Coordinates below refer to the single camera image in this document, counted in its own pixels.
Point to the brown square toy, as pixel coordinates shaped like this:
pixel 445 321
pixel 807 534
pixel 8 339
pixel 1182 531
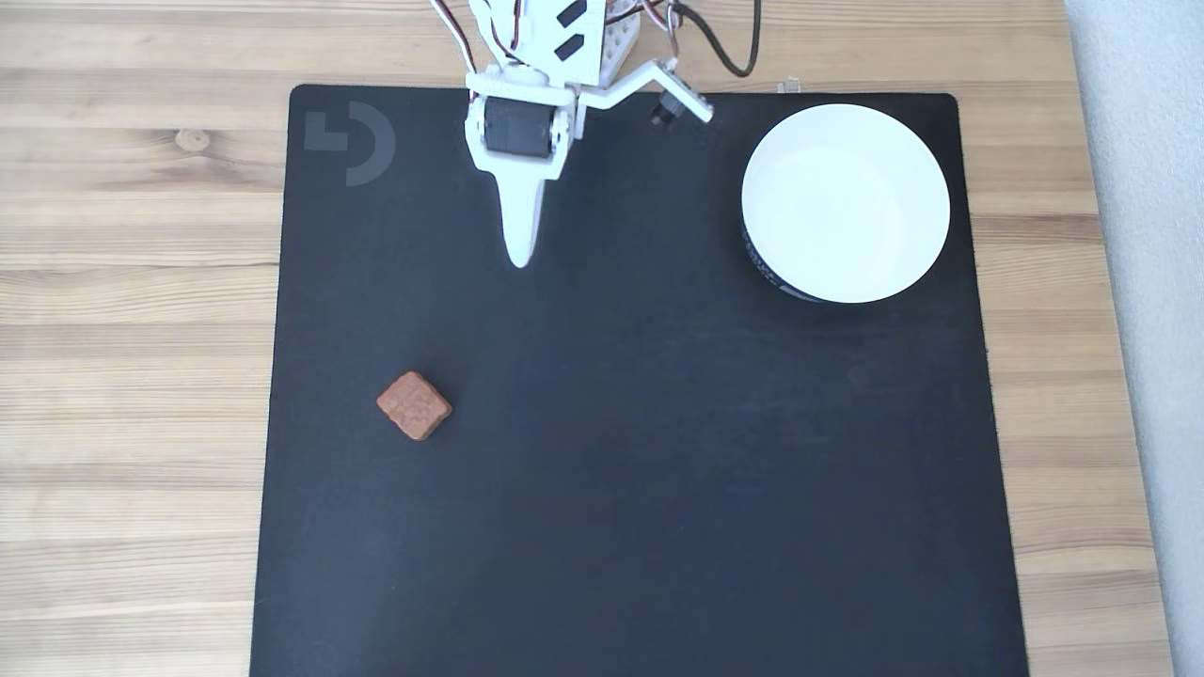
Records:
pixel 414 405

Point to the white round plate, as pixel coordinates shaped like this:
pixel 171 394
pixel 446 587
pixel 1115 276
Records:
pixel 847 202

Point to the black desk mat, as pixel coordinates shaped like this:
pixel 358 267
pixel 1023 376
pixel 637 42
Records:
pixel 611 470

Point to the small clear plastic clip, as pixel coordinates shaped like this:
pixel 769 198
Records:
pixel 789 85

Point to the camera board on white bracket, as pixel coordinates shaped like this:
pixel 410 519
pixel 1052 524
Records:
pixel 649 80

